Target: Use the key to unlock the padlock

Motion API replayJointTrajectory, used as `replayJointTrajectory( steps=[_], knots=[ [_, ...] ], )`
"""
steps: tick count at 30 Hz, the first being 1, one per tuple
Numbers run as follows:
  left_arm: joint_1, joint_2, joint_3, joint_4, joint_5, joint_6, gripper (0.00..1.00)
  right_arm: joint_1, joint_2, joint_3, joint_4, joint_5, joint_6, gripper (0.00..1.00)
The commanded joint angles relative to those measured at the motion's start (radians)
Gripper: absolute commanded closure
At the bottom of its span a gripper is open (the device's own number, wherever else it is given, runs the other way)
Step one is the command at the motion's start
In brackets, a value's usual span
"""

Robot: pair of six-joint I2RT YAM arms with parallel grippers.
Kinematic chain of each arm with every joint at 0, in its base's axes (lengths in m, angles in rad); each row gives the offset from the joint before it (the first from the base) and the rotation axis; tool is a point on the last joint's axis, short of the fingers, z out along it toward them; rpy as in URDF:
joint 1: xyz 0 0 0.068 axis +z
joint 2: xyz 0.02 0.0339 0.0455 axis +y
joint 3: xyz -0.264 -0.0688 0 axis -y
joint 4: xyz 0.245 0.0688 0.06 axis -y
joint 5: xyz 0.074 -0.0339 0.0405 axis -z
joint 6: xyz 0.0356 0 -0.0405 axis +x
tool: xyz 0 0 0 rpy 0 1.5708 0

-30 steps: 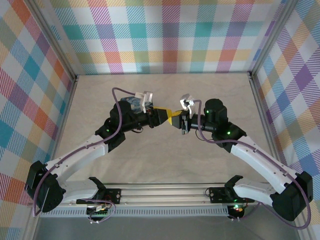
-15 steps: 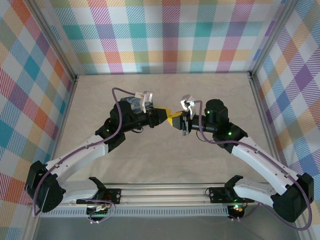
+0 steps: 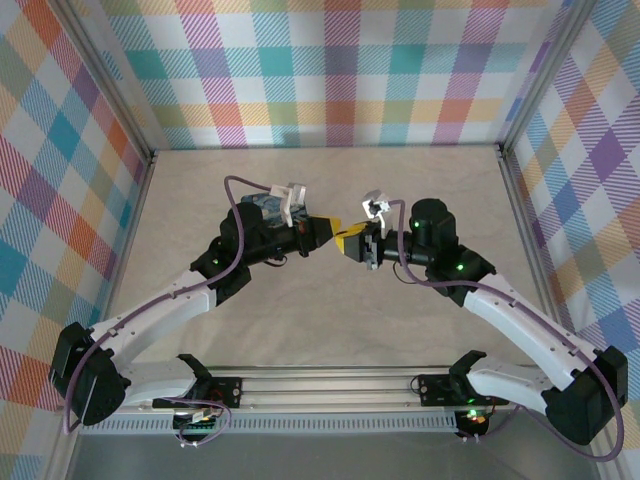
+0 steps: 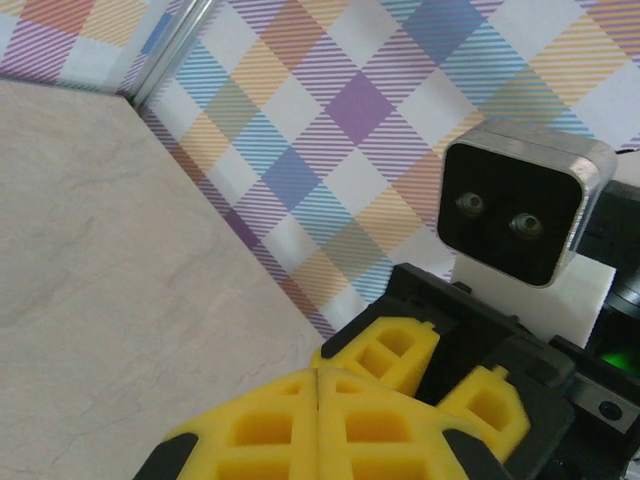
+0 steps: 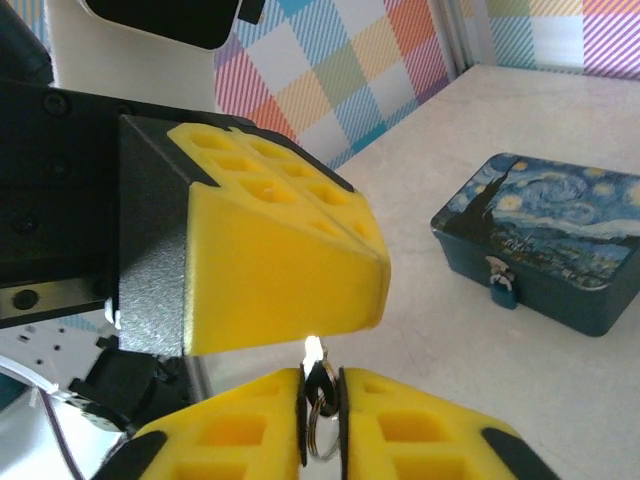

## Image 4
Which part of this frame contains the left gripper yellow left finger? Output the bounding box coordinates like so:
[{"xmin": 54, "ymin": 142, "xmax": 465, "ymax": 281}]
[{"xmin": 130, "ymin": 368, "xmax": 321, "ymax": 480}]

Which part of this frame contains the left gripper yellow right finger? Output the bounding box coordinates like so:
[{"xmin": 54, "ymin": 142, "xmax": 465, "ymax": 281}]
[{"xmin": 316, "ymin": 367, "xmax": 519, "ymax": 480}]

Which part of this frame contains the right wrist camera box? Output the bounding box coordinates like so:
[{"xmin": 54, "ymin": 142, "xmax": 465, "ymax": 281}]
[{"xmin": 436, "ymin": 118, "xmax": 620, "ymax": 290}]

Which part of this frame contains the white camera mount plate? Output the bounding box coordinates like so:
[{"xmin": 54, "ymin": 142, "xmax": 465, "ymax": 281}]
[{"xmin": 449, "ymin": 252, "xmax": 617, "ymax": 347}]

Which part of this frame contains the aluminium frame post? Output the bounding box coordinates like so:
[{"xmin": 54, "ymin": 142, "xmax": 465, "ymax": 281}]
[{"xmin": 132, "ymin": 0, "xmax": 221, "ymax": 109}]

